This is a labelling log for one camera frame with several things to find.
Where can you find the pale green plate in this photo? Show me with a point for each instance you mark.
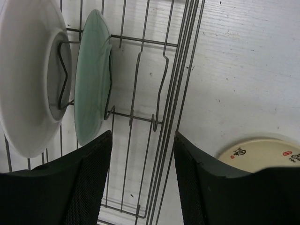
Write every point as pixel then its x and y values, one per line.
pixel 92 80

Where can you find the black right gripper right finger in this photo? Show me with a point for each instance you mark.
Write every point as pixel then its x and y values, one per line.
pixel 214 193

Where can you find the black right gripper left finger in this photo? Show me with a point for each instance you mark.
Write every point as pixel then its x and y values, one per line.
pixel 65 191

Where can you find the grey wire dish rack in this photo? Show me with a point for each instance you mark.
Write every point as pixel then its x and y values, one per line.
pixel 153 47

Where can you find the cream plate with characters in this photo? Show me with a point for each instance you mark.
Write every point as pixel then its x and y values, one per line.
pixel 258 154

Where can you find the white ceramic plate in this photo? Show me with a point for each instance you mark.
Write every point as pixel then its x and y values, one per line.
pixel 35 73

